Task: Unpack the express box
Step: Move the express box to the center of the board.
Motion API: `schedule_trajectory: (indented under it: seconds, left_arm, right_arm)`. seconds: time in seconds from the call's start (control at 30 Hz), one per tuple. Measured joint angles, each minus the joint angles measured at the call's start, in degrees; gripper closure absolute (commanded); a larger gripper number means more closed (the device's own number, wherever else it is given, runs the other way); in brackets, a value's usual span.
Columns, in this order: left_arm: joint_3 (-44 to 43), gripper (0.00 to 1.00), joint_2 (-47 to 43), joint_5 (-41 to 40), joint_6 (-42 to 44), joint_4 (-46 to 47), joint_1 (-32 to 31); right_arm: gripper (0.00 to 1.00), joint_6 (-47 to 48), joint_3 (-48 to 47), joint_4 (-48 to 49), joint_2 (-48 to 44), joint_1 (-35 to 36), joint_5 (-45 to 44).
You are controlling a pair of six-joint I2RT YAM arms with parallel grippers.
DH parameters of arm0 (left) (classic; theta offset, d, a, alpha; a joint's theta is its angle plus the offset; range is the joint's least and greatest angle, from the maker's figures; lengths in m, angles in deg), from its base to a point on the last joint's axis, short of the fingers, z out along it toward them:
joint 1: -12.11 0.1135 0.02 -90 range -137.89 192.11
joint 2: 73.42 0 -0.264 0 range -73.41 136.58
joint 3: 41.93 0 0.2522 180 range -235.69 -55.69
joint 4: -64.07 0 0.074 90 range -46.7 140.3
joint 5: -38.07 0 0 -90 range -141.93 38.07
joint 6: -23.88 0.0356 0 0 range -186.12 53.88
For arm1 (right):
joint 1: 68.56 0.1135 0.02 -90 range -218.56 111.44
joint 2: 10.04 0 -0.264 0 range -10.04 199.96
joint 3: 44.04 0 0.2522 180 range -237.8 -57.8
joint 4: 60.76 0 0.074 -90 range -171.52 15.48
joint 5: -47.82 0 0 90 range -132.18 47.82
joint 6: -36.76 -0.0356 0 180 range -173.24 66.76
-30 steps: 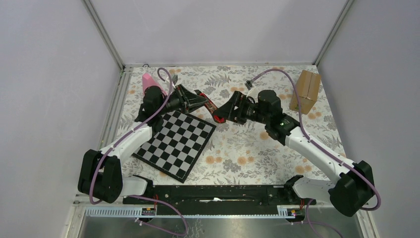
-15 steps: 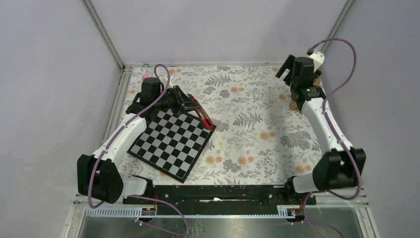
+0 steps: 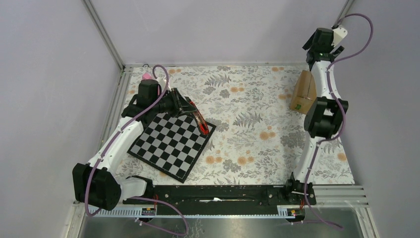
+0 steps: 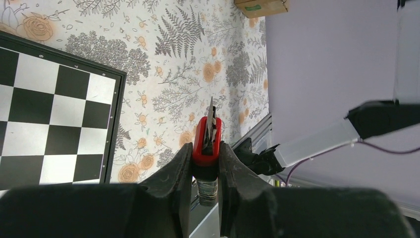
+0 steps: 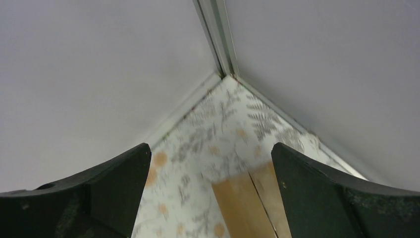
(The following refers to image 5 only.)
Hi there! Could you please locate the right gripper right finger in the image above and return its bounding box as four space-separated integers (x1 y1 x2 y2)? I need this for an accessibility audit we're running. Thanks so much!
271 143 420 238

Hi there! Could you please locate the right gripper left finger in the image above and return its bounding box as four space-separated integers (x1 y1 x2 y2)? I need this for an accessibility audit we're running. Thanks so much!
0 143 152 238

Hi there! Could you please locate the brown cardboard express box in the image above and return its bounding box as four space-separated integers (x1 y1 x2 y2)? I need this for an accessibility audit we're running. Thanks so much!
212 162 292 238

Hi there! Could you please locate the floral patterned table mat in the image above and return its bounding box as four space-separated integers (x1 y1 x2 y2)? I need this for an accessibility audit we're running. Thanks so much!
132 77 359 238

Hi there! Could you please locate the right aluminium corner post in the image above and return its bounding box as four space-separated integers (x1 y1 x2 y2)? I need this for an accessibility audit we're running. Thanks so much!
193 0 240 79

